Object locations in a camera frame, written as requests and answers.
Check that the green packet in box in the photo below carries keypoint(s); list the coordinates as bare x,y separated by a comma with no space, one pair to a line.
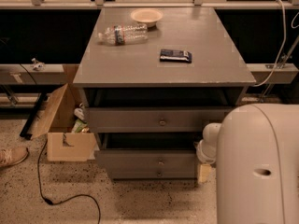
78,126

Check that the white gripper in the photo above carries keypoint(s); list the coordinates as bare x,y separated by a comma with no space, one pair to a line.
204,154

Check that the white bowl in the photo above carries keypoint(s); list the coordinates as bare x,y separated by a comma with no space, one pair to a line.
149,16

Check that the small clear object on ledge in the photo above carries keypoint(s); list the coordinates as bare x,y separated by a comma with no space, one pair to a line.
37,65

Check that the open cardboard box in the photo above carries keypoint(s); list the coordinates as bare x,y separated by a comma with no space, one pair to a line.
56,120

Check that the tan shoe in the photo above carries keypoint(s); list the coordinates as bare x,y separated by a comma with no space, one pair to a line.
13,156

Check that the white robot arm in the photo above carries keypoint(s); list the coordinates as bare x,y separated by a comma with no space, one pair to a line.
256,153

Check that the clear plastic water bottle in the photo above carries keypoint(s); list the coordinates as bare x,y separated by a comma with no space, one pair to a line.
118,35

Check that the grey drawer cabinet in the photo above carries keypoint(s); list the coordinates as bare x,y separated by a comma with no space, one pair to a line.
134,76

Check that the white bottle in box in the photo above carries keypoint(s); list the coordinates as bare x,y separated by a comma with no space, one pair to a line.
78,112

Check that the grey top drawer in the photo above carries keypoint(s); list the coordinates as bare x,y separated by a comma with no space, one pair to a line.
152,120

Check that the dark blue snack packet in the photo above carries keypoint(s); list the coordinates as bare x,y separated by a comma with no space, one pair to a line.
171,55

